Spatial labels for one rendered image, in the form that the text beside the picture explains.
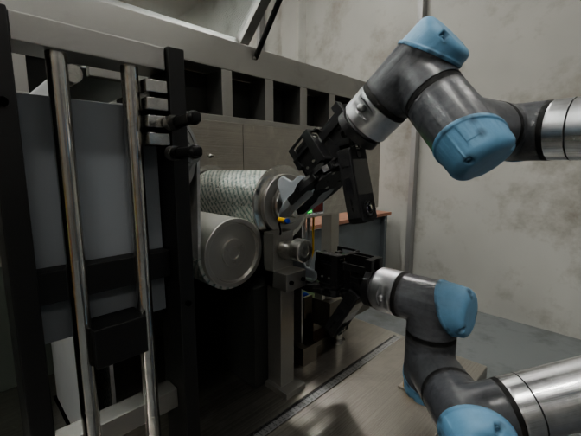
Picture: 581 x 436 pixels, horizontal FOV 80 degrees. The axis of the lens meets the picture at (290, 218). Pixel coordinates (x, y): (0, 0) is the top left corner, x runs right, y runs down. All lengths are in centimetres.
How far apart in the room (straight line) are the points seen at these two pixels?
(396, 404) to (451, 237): 298
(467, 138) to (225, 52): 75
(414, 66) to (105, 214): 38
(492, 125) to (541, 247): 304
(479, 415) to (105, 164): 48
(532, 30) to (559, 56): 30
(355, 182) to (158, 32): 61
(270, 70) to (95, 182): 81
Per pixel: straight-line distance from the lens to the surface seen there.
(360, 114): 50
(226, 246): 59
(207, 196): 76
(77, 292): 38
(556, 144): 52
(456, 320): 55
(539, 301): 355
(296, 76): 120
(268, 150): 107
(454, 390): 52
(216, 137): 96
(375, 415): 70
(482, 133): 42
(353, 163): 51
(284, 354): 69
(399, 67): 48
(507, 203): 345
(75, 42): 37
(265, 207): 62
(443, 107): 43
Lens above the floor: 132
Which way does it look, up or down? 9 degrees down
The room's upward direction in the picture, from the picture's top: straight up
